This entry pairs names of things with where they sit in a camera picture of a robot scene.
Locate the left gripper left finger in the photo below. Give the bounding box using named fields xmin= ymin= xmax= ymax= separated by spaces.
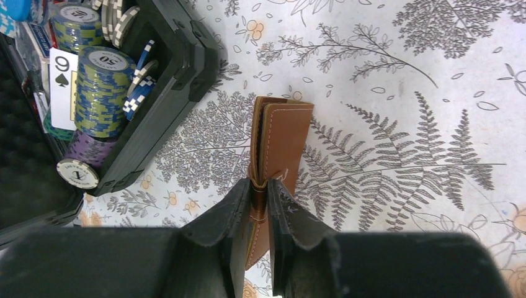
xmin=181 ymin=178 xmax=251 ymax=297

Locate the white dealer chip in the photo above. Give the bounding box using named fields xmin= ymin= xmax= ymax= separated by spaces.
xmin=56 ymin=158 xmax=100 ymax=189

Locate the brown leather card holder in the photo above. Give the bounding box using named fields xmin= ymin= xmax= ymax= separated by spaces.
xmin=245 ymin=96 xmax=314 ymax=269

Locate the blue yellow fifty chip stack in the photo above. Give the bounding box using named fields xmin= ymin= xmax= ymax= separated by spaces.
xmin=74 ymin=46 xmax=136 ymax=138

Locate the floral patterned table mat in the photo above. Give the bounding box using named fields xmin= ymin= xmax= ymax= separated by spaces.
xmin=78 ymin=1 xmax=525 ymax=297

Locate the black poker chip case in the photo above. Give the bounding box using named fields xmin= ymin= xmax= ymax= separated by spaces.
xmin=1 ymin=1 xmax=220 ymax=248

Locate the purple chip stack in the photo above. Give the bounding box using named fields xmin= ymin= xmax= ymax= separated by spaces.
xmin=65 ymin=130 xmax=117 ymax=168

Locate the nine of spades card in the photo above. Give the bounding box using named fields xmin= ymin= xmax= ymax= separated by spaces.
xmin=49 ymin=48 xmax=78 ymax=131

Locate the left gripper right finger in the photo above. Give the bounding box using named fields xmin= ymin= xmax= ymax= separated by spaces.
xmin=267 ymin=179 xmax=336 ymax=297

